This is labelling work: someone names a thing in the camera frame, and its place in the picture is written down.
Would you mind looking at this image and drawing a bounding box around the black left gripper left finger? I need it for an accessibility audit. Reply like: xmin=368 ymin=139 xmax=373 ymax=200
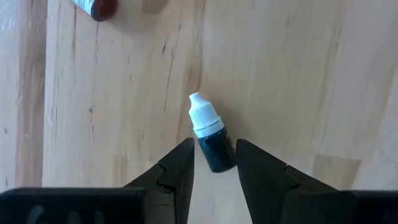
xmin=0 ymin=138 xmax=196 ymax=224

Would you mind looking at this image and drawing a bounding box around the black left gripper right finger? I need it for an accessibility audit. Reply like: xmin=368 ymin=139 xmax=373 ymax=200
xmin=235 ymin=139 xmax=398 ymax=224

